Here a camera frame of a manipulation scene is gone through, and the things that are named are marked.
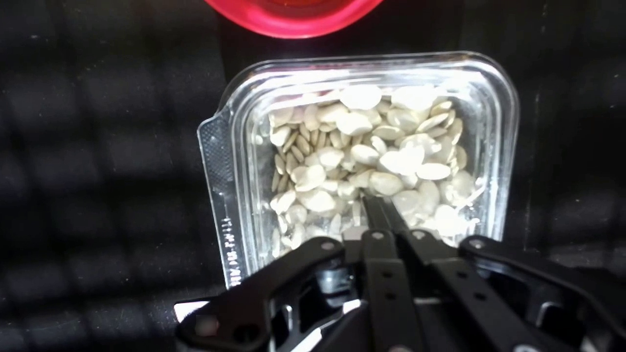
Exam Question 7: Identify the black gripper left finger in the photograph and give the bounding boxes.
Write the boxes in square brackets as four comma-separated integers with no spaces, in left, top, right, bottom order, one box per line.
[177,195,425,352]

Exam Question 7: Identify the clear plastic lid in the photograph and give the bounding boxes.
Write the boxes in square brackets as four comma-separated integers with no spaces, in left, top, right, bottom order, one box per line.
[196,50,521,288]

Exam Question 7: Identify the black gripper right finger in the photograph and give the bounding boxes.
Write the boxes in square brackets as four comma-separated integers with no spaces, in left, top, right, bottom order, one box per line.
[390,206,626,352]

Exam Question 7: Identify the clear container with seeds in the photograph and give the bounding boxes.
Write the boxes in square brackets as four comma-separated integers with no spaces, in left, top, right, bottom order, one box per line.
[196,50,521,288]

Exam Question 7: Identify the pink plastic bowl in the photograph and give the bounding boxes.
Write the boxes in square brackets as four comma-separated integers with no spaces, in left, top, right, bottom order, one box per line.
[204,0,384,38]

